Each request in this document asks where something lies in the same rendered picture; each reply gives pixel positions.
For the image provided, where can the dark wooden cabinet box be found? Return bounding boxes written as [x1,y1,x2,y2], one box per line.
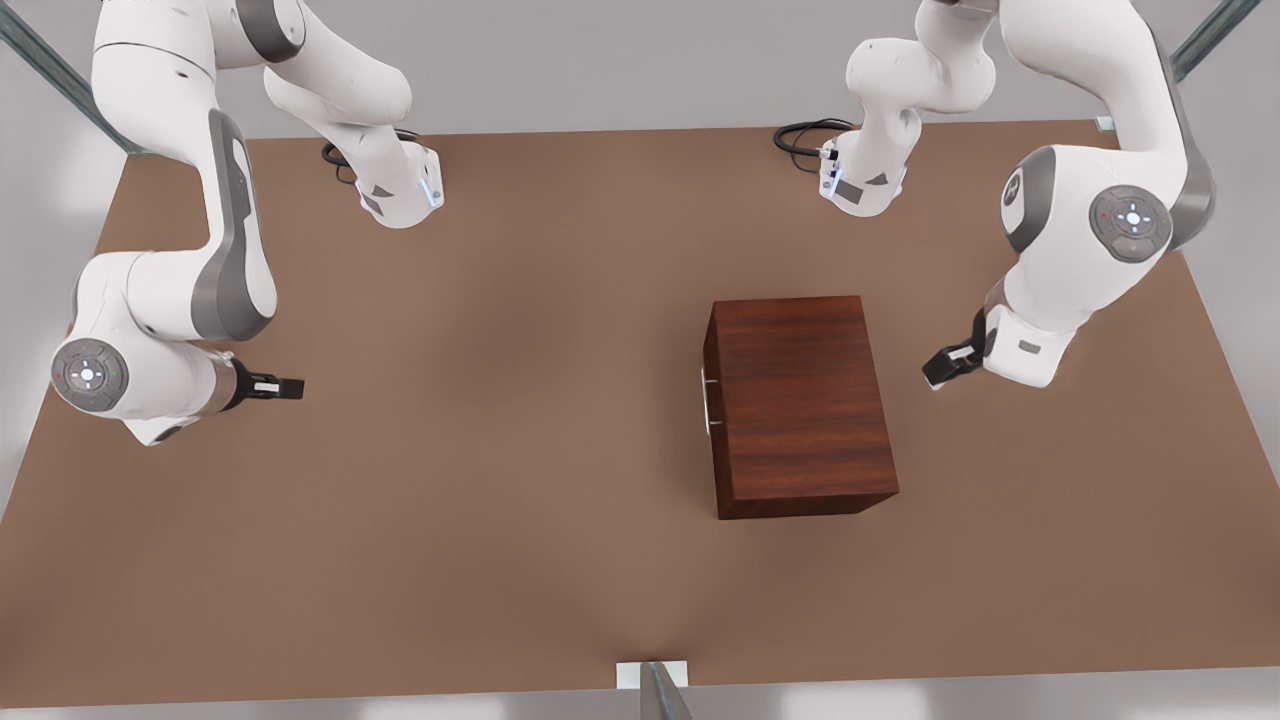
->
[702,295,900,521]

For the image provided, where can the black cable loop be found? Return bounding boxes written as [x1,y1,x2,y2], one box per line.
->
[773,118,857,175]
[321,127,421,186]

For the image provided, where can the silver frame post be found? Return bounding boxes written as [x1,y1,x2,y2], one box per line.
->
[615,660,693,720]
[0,8,151,157]
[1095,0,1263,134]

